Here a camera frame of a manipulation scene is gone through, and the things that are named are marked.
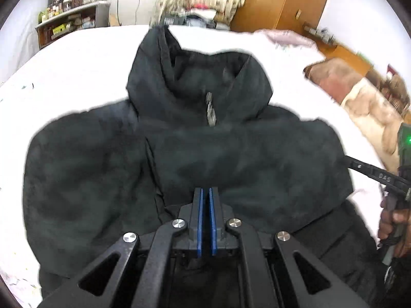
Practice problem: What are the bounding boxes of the brown wooden shelf unit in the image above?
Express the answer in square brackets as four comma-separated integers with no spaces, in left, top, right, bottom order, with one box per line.
[35,2,111,50]

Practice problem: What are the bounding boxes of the brown plush bears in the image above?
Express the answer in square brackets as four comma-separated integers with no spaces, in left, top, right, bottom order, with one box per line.
[366,71,411,117]

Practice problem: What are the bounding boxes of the wooden wardrobe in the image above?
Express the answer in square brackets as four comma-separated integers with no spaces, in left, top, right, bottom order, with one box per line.
[230,0,334,35]

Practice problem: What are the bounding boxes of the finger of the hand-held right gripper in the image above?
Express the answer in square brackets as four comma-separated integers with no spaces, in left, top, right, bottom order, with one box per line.
[344,155,406,194]

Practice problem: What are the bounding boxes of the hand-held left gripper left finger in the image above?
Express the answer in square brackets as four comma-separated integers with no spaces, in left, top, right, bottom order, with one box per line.
[39,188,205,308]

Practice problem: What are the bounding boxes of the small rack with bottles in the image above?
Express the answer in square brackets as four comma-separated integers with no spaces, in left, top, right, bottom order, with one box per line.
[303,22,336,44]

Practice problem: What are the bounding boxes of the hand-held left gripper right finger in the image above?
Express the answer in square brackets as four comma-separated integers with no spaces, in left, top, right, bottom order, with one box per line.
[209,188,370,308]

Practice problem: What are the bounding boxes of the group of bottles on shelf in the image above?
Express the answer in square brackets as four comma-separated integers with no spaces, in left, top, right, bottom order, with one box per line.
[38,0,81,21]

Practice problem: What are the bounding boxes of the bed with floral pink sheet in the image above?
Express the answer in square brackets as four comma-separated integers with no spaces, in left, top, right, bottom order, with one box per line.
[0,24,395,300]

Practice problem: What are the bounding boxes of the black hooded padded jacket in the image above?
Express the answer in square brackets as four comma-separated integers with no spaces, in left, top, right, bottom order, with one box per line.
[22,26,382,308]

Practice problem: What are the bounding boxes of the white refrigerator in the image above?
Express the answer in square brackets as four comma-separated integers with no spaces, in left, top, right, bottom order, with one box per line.
[109,0,161,27]

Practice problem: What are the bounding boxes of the person's right hand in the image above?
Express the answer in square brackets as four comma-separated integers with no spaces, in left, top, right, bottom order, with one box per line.
[377,199,411,258]

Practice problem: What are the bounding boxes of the pink pillow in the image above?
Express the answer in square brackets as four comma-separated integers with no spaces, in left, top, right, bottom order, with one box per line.
[254,29,319,51]

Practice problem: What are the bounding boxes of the person's right forearm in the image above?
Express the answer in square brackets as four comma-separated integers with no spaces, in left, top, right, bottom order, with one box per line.
[384,253,411,299]

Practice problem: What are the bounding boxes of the wooden headboard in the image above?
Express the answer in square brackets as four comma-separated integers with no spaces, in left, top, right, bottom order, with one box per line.
[302,22,411,85]

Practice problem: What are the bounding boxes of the pile of colourful clothes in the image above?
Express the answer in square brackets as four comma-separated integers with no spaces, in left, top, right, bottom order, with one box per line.
[161,3,219,29]

